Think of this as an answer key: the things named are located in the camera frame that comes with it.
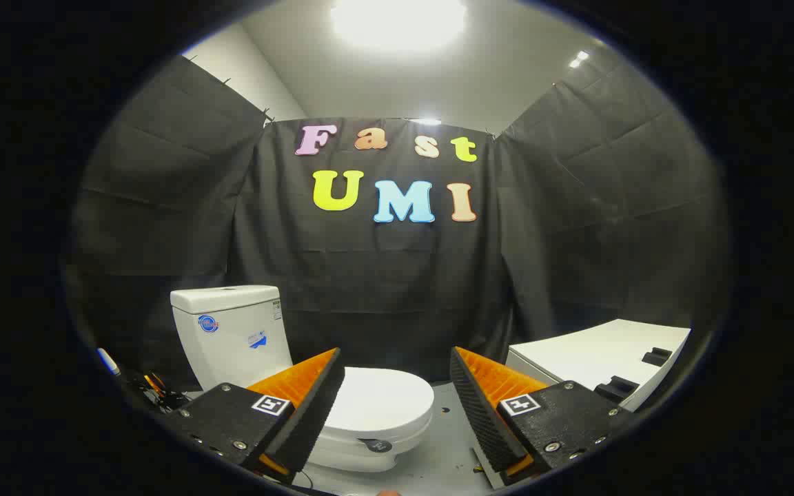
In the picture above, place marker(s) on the black backdrop cloth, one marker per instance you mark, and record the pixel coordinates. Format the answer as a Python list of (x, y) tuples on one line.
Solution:
[(383, 275)]

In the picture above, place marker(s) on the white ceramic toilet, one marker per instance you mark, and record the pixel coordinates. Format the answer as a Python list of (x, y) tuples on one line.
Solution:
[(231, 331)]

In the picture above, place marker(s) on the white grey cabinet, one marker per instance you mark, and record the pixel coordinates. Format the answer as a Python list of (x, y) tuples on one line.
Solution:
[(597, 351)]

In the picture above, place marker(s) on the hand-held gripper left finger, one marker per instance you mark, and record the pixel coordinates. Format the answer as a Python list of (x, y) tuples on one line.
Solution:
[(314, 413)]

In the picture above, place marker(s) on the white toilet lid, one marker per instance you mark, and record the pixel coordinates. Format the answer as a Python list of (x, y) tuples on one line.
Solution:
[(387, 399)]

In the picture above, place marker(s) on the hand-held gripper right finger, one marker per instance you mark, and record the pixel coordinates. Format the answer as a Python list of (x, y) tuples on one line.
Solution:
[(481, 413)]

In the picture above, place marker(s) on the orange black hand tool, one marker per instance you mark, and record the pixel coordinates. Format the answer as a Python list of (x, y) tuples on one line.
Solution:
[(154, 383)]

